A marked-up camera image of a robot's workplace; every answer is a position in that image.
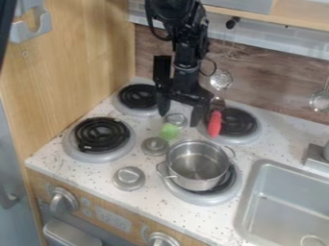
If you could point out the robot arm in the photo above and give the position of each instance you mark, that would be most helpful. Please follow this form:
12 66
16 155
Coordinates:
184 22

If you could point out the toy sink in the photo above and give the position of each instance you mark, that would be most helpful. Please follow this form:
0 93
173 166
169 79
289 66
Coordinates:
285 205

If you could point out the silver hanging ladle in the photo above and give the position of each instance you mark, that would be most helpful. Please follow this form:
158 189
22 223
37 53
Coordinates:
320 100

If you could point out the green toy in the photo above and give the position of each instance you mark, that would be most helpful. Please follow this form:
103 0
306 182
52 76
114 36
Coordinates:
169 131

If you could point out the black wall peg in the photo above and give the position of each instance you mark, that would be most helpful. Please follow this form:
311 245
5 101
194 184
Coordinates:
232 22

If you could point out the toy stove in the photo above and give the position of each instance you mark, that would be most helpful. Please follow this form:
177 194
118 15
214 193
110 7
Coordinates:
100 134

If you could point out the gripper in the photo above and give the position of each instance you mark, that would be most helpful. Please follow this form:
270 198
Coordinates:
186 80

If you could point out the tap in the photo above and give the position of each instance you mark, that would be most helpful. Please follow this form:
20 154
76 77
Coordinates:
318 155

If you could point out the silver hanging strainer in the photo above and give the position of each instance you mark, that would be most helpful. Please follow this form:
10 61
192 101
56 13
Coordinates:
221 80

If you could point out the silver pot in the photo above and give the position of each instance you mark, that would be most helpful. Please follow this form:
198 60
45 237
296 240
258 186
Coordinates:
198 163

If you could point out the grey wall bracket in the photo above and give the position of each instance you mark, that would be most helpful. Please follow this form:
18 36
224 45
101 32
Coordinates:
32 22

